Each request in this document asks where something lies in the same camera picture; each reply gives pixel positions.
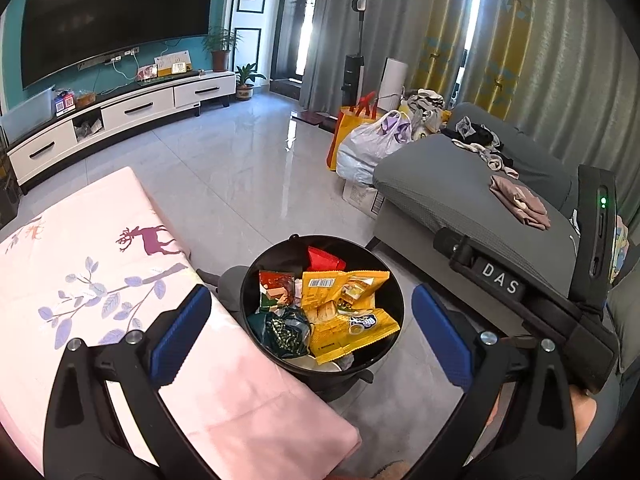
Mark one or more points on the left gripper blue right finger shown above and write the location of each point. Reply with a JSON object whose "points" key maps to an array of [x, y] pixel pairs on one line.
{"points": [[514, 420]]}

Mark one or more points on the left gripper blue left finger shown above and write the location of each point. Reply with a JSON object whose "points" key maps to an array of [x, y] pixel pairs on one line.
{"points": [[83, 438]]}

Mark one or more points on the yellow snack bag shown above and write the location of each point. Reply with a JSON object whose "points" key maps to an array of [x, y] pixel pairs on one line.
{"points": [[341, 309]]}

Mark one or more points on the dark green wrapper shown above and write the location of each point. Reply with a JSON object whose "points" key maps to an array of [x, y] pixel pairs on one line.
{"points": [[284, 332]]}

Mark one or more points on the green snack wrapper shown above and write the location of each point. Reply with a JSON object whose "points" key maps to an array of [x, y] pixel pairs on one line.
{"points": [[276, 290]]}

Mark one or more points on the red wrapper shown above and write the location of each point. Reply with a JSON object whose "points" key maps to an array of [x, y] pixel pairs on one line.
{"points": [[321, 261]]}

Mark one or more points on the black trash bin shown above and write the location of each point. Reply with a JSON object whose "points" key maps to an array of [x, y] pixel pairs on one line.
{"points": [[291, 256]]}

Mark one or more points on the grey sofa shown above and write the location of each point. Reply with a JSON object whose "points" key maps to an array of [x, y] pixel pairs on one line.
{"points": [[529, 219]]}

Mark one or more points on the pink patterned tablecloth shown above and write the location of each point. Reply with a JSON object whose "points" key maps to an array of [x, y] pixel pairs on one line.
{"points": [[104, 261]]}

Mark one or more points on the white plastic bag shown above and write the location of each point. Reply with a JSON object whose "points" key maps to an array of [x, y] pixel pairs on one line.
{"points": [[364, 148]]}

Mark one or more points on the grey window curtain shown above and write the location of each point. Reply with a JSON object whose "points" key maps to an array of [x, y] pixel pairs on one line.
{"points": [[566, 72]]}

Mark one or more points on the orange shopping bag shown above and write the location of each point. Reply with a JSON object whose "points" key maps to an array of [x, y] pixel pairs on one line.
{"points": [[350, 117]]}

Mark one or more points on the white TV cabinet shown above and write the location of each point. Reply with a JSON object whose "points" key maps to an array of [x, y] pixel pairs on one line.
{"points": [[113, 115]]}

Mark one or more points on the clear plastic storage bin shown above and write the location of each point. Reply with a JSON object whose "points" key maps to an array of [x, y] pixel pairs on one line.
{"points": [[19, 121]]}

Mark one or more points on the upright vacuum cleaner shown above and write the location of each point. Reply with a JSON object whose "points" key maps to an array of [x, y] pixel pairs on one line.
{"points": [[354, 63]]}

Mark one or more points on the small potted plant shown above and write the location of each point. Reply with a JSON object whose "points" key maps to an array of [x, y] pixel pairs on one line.
{"points": [[246, 76]]}

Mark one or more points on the tall potted plant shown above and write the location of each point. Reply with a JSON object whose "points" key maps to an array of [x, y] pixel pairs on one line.
{"points": [[220, 42]]}

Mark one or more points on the large black television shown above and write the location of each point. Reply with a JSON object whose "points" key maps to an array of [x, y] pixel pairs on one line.
{"points": [[60, 33]]}

